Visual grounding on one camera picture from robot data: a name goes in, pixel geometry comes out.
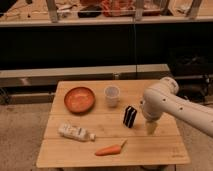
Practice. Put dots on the orange plate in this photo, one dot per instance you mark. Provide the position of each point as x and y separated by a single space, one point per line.
79 99

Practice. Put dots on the clear plastic cup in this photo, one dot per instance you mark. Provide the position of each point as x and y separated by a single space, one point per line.
112 96

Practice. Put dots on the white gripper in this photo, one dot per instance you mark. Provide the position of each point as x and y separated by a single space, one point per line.
151 127

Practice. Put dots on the grey metal bench rail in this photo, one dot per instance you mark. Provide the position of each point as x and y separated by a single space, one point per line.
51 76

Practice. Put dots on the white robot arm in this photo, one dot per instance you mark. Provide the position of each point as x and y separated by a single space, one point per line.
161 97

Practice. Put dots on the orange carrot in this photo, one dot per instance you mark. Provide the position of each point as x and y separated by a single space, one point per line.
110 150

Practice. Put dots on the white plastic bottle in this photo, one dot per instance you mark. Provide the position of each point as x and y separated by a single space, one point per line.
75 133

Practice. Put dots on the wooden shelf with clutter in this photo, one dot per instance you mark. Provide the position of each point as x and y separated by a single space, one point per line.
23 13

